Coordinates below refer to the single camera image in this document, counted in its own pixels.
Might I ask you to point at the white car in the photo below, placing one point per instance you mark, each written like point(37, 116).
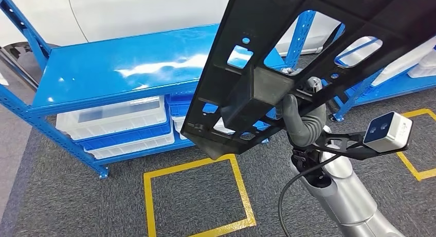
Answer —
point(136, 10)

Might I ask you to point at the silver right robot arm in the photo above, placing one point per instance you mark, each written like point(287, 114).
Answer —
point(347, 198)

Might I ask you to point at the black metal bar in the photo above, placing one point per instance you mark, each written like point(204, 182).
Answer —
point(18, 69)

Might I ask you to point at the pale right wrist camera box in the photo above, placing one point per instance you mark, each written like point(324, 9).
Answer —
point(391, 133)

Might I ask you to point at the blue metal shelf rack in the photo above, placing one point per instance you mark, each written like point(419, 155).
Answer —
point(102, 68)
point(391, 89)

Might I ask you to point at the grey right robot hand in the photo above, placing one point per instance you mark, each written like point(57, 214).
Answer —
point(306, 130)

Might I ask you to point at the yellow floor tape square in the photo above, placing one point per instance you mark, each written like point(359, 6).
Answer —
point(148, 201)

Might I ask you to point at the black plastic plate frame part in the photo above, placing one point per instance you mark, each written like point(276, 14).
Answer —
point(238, 24)

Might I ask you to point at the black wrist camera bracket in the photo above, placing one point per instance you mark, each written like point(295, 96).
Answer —
point(340, 143)

